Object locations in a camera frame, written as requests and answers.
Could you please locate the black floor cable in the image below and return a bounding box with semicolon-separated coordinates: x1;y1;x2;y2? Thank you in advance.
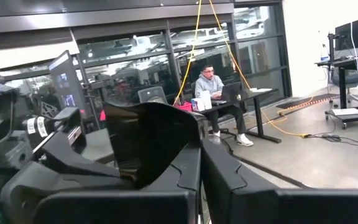
309;132;358;147

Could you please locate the person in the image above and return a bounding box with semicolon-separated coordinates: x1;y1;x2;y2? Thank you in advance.
194;63;255;147

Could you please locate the yellow hanging cable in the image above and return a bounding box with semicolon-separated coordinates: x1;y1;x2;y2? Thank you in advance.
172;0;202;106

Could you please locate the black floor cable cover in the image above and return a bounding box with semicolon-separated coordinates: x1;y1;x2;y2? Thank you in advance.
275;93;341;110

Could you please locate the red container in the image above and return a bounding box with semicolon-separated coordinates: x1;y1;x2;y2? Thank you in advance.
173;101;194;112

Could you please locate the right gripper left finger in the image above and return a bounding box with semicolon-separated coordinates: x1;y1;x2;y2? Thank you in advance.
32;136;202;224

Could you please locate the yellow extension cord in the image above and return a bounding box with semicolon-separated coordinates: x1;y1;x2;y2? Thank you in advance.
208;0;311;138

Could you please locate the clear water bottle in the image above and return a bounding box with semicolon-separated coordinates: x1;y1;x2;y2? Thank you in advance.
320;43;329;62

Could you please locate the white flat box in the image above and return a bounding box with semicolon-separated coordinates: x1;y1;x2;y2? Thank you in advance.
331;107;358;118

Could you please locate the dark laptop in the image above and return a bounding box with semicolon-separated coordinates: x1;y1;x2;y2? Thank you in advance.
211;81;244;105

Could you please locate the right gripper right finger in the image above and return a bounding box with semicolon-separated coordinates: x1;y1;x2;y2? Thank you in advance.
200;138;358;224

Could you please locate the black computer monitor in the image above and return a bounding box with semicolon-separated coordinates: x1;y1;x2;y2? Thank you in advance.
334;17;358;52

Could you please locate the grey chair backrest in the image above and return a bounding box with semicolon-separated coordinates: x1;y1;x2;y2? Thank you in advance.
137;85;169;105

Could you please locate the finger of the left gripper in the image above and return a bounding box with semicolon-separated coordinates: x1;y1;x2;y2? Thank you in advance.
0;161;136;224
39;133;121;179

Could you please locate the black office desk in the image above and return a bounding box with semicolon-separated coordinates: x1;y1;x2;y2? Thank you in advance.
194;88;282;144

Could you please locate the black wavy square mini plate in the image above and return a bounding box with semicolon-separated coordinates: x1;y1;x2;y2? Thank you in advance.
103;101;205;189

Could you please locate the large black monitor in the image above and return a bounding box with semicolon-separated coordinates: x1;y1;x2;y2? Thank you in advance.
47;49;89;112

